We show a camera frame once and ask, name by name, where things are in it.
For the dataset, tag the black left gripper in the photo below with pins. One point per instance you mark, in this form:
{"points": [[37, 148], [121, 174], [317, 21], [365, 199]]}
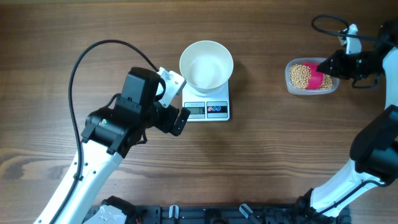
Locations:
{"points": [[166, 124]]}

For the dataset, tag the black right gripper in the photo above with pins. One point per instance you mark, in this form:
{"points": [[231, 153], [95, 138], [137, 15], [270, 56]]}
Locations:
{"points": [[336, 58]]}

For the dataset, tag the pink measuring scoop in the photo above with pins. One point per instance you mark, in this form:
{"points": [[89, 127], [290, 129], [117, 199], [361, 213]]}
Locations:
{"points": [[316, 78]]}

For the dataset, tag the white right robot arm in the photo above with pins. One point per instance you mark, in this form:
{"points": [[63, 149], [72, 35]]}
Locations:
{"points": [[373, 153]]}

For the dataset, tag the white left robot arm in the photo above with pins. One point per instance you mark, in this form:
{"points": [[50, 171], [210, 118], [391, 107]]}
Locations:
{"points": [[109, 133]]}

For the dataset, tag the white digital kitchen scale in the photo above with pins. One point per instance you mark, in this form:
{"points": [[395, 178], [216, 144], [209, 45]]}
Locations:
{"points": [[209, 106]]}

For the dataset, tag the white bowl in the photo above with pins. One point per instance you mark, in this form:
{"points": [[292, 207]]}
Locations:
{"points": [[206, 65]]}

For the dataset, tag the soybeans pile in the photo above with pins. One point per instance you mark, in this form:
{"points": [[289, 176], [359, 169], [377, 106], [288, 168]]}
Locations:
{"points": [[300, 75]]}

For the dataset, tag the clear plastic container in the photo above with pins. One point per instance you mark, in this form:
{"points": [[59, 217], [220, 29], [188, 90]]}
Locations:
{"points": [[295, 91]]}

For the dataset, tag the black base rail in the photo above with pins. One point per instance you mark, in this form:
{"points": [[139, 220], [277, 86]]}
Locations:
{"points": [[263, 214]]}

